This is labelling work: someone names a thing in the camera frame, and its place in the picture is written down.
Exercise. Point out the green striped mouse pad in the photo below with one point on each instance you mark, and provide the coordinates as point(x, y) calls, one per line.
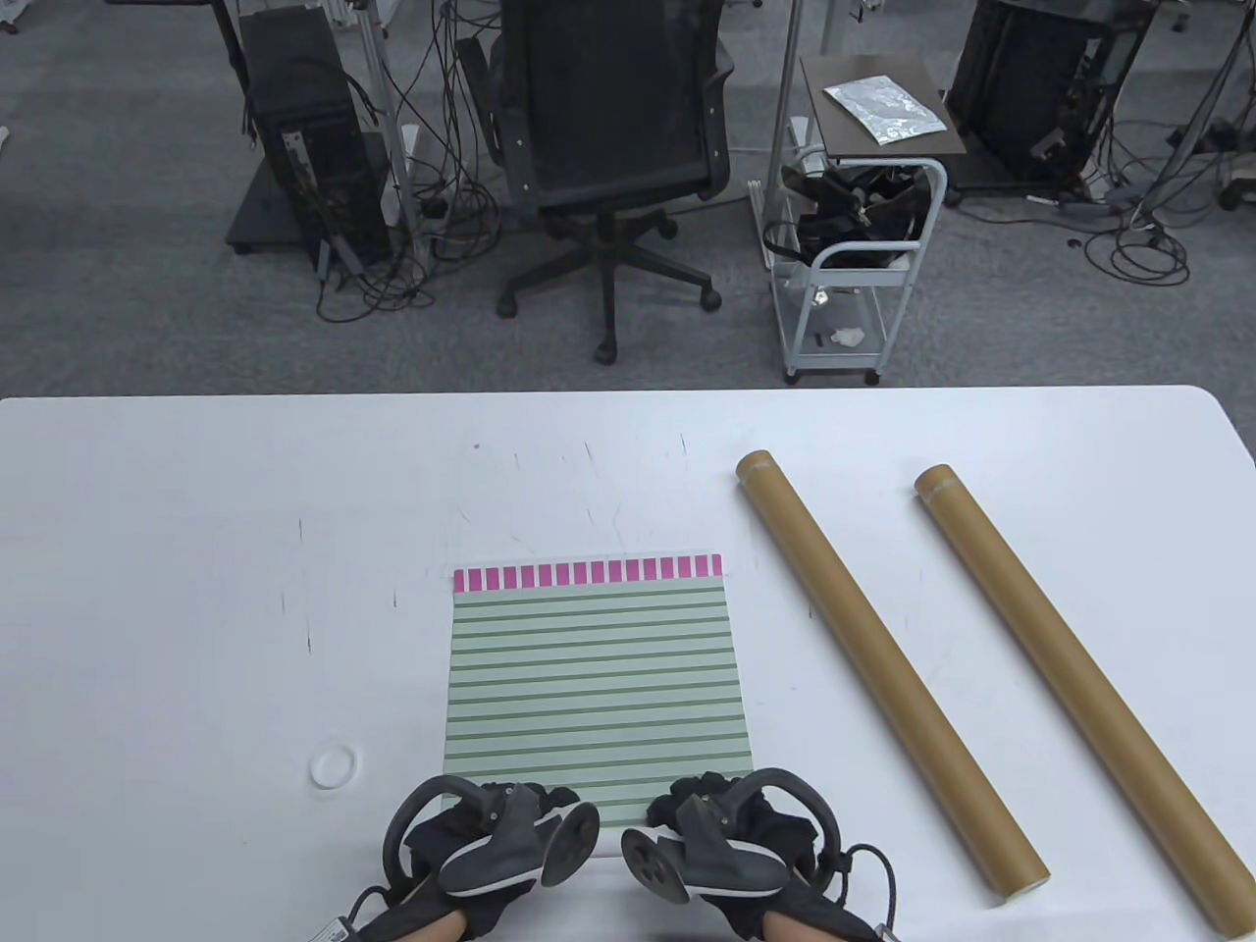
point(599, 687)

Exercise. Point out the grey hand tracking controller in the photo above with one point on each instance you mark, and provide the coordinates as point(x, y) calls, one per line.
point(716, 863)
point(510, 844)

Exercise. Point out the aluminium frame post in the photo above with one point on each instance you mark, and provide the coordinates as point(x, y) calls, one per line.
point(378, 78)

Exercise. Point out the black computer tower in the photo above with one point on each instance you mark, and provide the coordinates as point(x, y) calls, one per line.
point(304, 88)

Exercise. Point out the grey metal pole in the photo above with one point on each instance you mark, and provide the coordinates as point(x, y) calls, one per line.
point(785, 78)

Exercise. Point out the person's right hand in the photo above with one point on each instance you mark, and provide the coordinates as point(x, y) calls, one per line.
point(785, 834)

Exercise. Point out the black mesh office chair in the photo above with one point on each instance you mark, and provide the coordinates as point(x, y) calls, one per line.
point(608, 98)

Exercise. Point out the silver foil bag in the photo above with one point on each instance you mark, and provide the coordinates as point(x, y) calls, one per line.
point(883, 108)

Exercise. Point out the brown cardboard mailing tube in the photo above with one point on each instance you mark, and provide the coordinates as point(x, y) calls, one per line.
point(1070, 687)
point(883, 667)

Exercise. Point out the black equipment cabinet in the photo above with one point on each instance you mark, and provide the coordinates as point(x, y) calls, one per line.
point(1020, 88)

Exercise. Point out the white plastic tube cap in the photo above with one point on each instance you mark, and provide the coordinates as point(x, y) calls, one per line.
point(332, 766)

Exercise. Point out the white metal utility cart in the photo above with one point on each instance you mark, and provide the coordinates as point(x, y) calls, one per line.
point(863, 278)

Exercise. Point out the person's left hand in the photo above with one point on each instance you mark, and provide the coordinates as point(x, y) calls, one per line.
point(491, 913)

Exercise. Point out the person's right forearm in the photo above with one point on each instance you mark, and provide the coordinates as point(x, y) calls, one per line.
point(790, 930)

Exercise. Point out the crumpled white paper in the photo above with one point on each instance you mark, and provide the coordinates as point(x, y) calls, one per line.
point(849, 339)

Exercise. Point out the person's left forearm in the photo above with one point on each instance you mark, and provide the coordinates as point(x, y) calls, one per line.
point(437, 930)

